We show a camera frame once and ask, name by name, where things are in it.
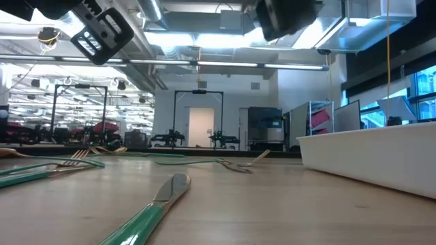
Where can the background black robot arm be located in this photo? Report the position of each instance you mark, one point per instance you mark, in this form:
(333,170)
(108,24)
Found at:
(225,139)
(170,137)

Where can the long ceiling light bar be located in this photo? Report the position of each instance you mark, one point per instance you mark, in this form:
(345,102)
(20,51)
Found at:
(225,64)

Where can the red machine cover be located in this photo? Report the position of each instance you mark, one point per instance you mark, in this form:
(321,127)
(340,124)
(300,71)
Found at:
(105,127)

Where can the dark cabinet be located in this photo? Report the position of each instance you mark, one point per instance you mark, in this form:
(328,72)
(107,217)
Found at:
(265,115)

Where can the pink storage bin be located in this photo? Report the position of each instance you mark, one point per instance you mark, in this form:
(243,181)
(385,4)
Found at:
(323,131)
(320,118)

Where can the dark crate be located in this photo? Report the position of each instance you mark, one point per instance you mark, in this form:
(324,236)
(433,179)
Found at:
(135,139)

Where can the grey panel screen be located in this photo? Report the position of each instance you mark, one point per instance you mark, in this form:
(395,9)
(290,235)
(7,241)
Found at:
(347,117)

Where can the red black machine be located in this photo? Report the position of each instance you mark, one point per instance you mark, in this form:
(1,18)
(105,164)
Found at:
(24,134)

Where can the white door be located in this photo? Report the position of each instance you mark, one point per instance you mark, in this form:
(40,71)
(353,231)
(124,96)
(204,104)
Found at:
(201,136)

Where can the white angled panel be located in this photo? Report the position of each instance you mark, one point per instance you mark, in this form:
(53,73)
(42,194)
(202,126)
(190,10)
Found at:
(396,109)

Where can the small black object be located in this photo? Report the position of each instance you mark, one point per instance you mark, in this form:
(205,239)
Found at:
(395,121)

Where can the window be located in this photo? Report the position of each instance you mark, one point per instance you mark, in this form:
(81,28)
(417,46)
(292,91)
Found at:
(425,81)

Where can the white cutlery tray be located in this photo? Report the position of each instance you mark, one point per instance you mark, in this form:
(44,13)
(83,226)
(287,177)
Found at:
(374,160)

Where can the silver rectangular ceiling duct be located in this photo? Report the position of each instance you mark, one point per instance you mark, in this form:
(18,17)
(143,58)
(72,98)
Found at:
(357,37)

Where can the black gantry frame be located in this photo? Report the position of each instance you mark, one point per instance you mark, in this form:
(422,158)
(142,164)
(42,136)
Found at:
(222,112)
(104,112)

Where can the wall vent grille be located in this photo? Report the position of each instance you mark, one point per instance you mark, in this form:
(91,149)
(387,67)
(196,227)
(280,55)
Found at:
(255,85)
(202,84)

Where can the black table frame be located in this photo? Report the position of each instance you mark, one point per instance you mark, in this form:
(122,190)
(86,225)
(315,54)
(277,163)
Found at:
(211,153)

